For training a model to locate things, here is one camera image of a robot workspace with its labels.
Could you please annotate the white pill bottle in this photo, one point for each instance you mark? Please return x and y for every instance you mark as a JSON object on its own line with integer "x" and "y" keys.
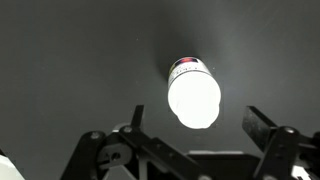
{"x": 194, "y": 95}

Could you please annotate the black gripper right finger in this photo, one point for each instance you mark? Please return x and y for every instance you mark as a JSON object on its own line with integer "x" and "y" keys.
{"x": 283, "y": 148}

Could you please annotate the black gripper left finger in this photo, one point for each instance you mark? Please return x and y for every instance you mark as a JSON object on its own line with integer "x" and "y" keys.
{"x": 142, "y": 157}

